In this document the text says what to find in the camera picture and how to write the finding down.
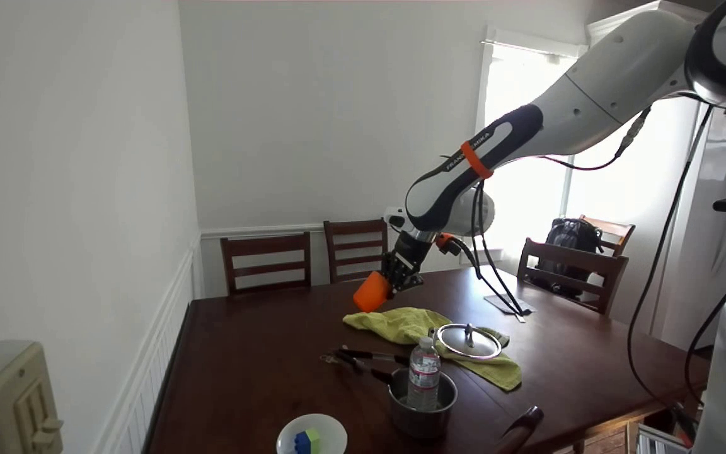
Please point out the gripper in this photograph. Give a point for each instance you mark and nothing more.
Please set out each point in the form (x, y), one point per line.
(412, 251)

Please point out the orange cup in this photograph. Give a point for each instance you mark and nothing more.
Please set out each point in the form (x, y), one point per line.
(370, 293)

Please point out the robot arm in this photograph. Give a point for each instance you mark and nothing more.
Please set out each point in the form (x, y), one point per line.
(615, 75)

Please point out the white bowl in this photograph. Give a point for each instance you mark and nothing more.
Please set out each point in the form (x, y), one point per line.
(325, 430)

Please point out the yellow-green cloth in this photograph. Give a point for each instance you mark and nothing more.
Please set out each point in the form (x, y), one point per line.
(394, 323)

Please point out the silver pot lid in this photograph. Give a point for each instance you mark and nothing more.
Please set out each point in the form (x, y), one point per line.
(469, 342)

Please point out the clear plastic water bottle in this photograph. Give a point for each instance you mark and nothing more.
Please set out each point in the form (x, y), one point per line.
(424, 372)

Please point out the grey flat mat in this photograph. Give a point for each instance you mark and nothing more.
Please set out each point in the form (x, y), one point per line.
(503, 304)

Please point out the window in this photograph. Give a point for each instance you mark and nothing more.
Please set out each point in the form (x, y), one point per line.
(527, 202)

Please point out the black backpack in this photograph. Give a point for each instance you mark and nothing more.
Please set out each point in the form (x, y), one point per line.
(568, 236)

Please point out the green block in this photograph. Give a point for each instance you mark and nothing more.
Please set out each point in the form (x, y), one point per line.
(314, 437)

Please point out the blue block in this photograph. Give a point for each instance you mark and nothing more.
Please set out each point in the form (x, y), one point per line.
(302, 443)

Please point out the stainless refrigerator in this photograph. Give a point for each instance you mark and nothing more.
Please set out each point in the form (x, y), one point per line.
(725, 164)

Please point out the beige light switch plate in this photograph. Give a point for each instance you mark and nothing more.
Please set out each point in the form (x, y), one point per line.
(13, 403)

